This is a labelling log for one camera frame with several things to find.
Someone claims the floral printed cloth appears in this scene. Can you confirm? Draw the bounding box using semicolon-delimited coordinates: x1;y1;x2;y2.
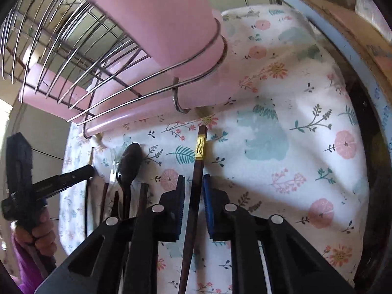
58;6;371;294

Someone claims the dark chopstick with gold band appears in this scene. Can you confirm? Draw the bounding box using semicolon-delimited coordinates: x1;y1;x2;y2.
178;125;209;294

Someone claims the pink drip tray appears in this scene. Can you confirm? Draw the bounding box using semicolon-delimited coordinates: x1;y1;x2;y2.
18;63;203;138

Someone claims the thin dark chopstick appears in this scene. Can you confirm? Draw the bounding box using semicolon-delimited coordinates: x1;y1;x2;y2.
85;147;95;235

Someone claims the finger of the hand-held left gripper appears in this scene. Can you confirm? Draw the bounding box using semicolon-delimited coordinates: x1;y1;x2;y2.
32;164;95;198

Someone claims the reddish brown chopstick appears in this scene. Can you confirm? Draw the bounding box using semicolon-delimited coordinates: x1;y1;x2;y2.
98;182;110;224

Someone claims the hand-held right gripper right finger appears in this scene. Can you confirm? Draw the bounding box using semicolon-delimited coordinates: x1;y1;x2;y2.
202;173;357;294

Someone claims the blue foam strip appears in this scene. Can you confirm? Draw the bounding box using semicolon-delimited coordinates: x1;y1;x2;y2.
270;0;392;150

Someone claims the metal wire dish rack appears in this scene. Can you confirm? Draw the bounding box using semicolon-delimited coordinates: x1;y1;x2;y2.
0;0;229;138

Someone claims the cardboard box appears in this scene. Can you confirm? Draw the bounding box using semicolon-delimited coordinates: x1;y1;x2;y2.
271;0;392;82

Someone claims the black spoon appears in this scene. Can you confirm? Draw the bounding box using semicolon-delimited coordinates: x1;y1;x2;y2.
116;142;144;221

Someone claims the dark brown chopstick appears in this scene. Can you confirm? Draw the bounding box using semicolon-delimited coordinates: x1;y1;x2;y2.
135;182;149;218

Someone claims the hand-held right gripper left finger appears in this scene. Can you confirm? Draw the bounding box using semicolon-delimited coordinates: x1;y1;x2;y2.
34;175;186;294

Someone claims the person's left hand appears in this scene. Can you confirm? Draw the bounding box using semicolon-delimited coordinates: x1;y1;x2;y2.
11;208;57;258

